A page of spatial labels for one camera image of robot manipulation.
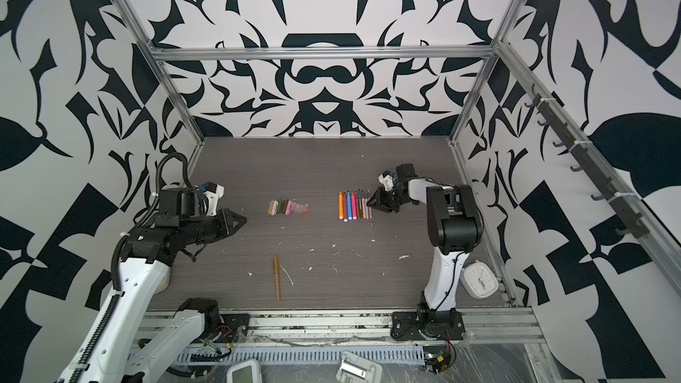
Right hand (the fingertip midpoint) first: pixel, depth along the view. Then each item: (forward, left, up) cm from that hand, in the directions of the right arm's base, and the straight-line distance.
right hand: (372, 201), depth 98 cm
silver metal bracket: (-49, +8, 0) cm, 49 cm away
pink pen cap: (-2, +30, -1) cm, 30 cm away
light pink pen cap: (-2, +36, 0) cm, 36 cm away
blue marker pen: (-1, +9, -1) cm, 9 cm away
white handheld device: (-49, +34, +4) cm, 60 cm away
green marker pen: (-1, +5, -2) cm, 6 cm away
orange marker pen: (-1, +12, -1) cm, 12 cm away
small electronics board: (-46, -14, -3) cm, 48 cm away
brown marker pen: (-25, +31, 0) cm, 40 cm away
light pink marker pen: (-2, +2, -2) cm, 3 cm away
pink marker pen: (-1, +7, -1) cm, 7 cm away
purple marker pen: (-6, +10, -2) cm, 12 cm away
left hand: (-16, +37, +20) cm, 45 cm away
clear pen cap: (-2, +27, 0) cm, 27 cm away
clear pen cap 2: (-2, +28, -1) cm, 28 cm away
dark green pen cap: (0, +34, -1) cm, 34 cm away
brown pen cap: (-1, +32, -1) cm, 32 cm away
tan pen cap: (-2, +37, 0) cm, 37 cm away
